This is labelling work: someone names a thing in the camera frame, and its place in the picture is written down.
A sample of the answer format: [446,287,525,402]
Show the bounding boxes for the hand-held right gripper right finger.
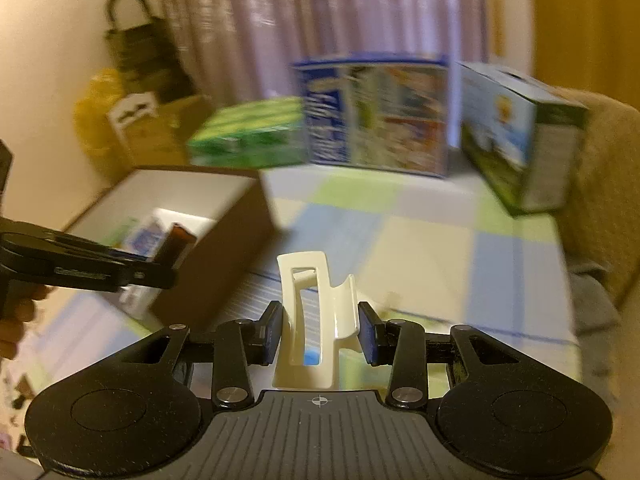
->
[356,301,521,409]

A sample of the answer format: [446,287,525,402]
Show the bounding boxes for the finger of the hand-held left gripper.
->
[52,265,179,292]
[60,234,161,268]

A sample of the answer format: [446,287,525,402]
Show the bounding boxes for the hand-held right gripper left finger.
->
[120,301,285,409]

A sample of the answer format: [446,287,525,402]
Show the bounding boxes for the small green box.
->
[106,219,137,248]

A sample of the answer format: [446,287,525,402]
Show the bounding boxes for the white hair claw clip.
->
[271,250,358,390]

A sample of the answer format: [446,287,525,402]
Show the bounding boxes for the small dark blue box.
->
[122,215,168,257]

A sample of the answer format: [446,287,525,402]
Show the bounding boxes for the small brown object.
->
[155,222,196,266]

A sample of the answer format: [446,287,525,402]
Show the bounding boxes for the brown cardboard box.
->
[62,165,278,333]

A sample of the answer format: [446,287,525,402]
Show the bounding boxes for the person's left hand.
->
[0,285,53,361]

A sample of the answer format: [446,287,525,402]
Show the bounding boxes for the checked tablecloth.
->
[20,165,583,391]

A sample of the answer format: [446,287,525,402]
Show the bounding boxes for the tan shipping carton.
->
[107,92,216,166]

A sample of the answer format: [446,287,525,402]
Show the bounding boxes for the yellow plastic bag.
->
[74,67,131,181]

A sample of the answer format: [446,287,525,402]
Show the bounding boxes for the green drink carton pack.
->
[187,96,308,168]

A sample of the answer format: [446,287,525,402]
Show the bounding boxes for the black bag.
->
[104,0,197,106]

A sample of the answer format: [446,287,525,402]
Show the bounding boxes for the blue milk carton case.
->
[291,52,451,179]

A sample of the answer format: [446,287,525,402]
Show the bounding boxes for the green cow milk case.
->
[452,60,588,217]

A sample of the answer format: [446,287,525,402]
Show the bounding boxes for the quilted beige chair cover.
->
[555,87,640,341]

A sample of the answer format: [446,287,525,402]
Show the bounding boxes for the pink sheer curtain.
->
[155,0,488,106]

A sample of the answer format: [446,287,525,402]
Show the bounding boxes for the wooden door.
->
[530,0,640,101]

